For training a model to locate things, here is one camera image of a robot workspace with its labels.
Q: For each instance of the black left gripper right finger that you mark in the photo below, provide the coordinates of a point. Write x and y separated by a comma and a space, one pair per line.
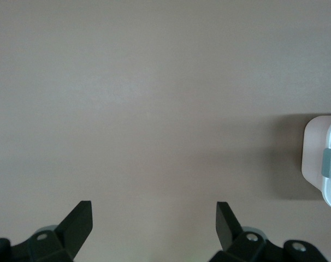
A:
228, 229

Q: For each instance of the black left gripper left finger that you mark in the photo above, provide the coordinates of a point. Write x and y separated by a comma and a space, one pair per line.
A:
72, 229

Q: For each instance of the pink plastic box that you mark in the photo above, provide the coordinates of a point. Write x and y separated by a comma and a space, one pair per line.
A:
313, 147

